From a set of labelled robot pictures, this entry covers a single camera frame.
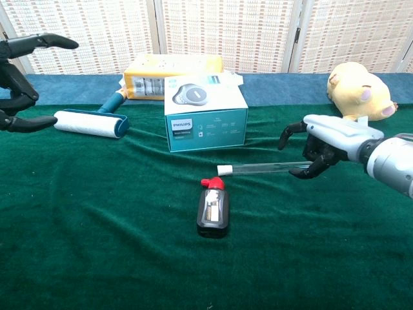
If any black ink bottle red cap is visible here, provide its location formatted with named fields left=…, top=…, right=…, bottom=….
left=196, top=176, right=230, bottom=239

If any teal white Philips box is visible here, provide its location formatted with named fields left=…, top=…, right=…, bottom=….
left=163, top=73, right=249, bottom=153

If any teal handled lint roller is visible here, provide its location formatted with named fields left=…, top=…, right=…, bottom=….
left=53, top=87, right=130, bottom=140

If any transparent glass test tube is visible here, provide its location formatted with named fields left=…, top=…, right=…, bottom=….
left=217, top=160, right=314, bottom=177

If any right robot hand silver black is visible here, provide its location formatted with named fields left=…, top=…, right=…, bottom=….
left=277, top=114, right=385, bottom=180

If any green velvet cloth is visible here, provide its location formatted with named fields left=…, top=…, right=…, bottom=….
left=0, top=103, right=413, bottom=310

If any blue table cover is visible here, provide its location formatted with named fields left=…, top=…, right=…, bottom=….
left=0, top=72, right=413, bottom=107

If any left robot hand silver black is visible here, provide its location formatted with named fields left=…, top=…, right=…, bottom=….
left=0, top=33, right=80, bottom=133

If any yellow cat tissue pack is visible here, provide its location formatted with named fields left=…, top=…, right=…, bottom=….
left=123, top=53, right=225, bottom=101

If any yellow plush toy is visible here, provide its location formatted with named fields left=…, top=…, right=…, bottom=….
left=327, top=61, right=399, bottom=125

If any woven folding screen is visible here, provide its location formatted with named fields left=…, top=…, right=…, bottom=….
left=0, top=0, right=413, bottom=77

